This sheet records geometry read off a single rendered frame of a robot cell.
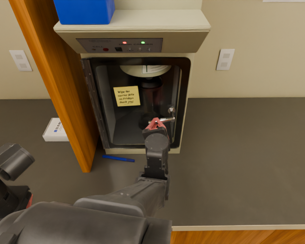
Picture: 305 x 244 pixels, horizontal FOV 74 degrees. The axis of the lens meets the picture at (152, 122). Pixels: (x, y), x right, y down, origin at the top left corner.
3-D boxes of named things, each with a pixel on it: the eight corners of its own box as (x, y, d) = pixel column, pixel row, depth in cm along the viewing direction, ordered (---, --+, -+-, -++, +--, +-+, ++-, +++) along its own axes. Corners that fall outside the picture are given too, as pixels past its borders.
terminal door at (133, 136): (105, 147, 85) (83, 57, 57) (178, 147, 85) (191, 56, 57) (105, 149, 84) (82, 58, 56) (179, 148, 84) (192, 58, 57)
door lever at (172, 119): (149, 117, 72) (147, 111, 70) (175, 112, 70) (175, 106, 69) (149, 128, 68) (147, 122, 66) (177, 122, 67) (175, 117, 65)
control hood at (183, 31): (78, 49, 56) (67, 9, 49) (195, 49, 56) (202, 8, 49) (66, 71, 48) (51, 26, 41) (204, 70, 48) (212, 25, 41)
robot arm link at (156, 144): (133, 197, 51) (167, 203, 49) (128, 172, 43) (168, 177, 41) (143, 158, 59) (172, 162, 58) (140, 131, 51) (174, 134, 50)
